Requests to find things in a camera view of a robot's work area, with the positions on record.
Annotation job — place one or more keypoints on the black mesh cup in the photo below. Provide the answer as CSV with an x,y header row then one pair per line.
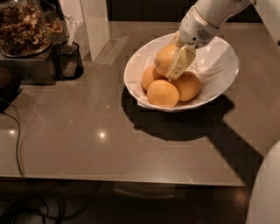
x,y
56,51

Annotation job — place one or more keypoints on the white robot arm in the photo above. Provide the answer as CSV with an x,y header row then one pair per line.
x,y
264,205

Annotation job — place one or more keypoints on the white bowl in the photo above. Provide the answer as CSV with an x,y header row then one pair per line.
x,y
215,58

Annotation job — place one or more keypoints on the orange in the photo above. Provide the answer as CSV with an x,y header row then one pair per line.
x,y
188,86
150,74
164,59
162,93

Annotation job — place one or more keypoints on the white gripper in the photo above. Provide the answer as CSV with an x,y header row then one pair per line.
x,y
196,28

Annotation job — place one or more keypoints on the white spoon in cup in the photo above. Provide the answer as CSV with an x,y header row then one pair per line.
x,y
71,38

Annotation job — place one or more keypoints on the white upright panel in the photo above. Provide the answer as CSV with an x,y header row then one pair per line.
x,y
92,32

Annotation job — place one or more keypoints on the dark object at left edge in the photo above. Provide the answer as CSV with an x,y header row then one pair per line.
x,y
9,87

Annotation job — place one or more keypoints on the glass jar of nuts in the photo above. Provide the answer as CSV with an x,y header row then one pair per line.
x,y
23,30

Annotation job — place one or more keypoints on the metal tray stand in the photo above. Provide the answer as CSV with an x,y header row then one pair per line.
x,y
39,69

